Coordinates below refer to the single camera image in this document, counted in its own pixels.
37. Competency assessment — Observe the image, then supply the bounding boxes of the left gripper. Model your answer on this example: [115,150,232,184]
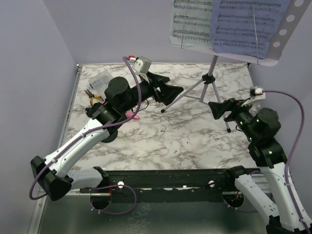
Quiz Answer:
[122,70,183,112]

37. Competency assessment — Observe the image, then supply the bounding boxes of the white sheet music page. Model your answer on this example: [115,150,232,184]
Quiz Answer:
[170,0,213,48]

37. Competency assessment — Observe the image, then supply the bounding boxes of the lilac paper sheet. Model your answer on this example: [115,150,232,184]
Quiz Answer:
[210,0,290,59]

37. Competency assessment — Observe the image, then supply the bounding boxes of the lilac music stand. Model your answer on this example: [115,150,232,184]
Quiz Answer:
[160,0,312,133]

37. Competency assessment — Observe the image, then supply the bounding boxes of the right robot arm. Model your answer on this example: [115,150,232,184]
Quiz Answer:
[208,98,312,234]

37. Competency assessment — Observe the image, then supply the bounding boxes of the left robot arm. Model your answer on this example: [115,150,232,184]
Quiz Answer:
[30,73,183,201]

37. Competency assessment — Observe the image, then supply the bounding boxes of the pink toy microphone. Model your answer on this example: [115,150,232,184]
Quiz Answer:
[125,111,140,120]

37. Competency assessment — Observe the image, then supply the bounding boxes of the clear plastic compartment box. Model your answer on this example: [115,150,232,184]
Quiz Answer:
[88,71,113,89]

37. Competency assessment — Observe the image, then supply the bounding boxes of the black microphone desk stand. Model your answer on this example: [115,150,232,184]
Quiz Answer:
[85,102,120,143]

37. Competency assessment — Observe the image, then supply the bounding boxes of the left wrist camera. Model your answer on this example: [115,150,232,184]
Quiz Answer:
[128,55,152,83]

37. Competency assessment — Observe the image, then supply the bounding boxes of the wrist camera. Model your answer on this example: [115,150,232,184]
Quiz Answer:
[128,55,152,83]
[242,86,266,106]

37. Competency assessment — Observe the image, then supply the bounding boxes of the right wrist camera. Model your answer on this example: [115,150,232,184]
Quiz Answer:
[242,86,266,106]

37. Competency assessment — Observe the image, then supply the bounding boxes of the yellow handled pliers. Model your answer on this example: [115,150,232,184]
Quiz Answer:
[84,89,104,106]

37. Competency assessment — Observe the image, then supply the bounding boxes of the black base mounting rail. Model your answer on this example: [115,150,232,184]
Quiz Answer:
[50,167,287,203]

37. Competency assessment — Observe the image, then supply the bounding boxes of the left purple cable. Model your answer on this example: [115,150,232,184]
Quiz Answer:
[29,56,143,200]

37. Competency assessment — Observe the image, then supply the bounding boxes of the aluminium extrusion frame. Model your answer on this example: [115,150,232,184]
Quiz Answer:
[27,64,83,234]

